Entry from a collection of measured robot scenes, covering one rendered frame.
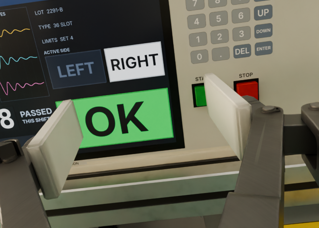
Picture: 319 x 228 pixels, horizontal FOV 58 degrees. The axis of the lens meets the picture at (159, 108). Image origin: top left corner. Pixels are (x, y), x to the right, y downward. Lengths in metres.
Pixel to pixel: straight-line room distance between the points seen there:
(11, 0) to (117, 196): 0.19
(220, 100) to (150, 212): 0.16
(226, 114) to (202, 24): 0.12
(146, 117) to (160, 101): 0.02
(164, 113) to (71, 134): 0.11
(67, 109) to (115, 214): 0.14
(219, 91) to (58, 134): 0.09
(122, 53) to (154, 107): 0.06
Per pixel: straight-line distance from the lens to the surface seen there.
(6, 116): 0.31
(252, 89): 0.27
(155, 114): 0.27
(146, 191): 0.28
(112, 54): 0.26
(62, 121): 0.17
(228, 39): 0.26
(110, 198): 0.28
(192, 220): 0.50
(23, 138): 0.31
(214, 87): 0.17
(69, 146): 0.18
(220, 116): 0.17
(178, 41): 0.26
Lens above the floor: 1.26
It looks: 19 degrees down
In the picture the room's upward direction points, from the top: 8 degrees counter-clockwise
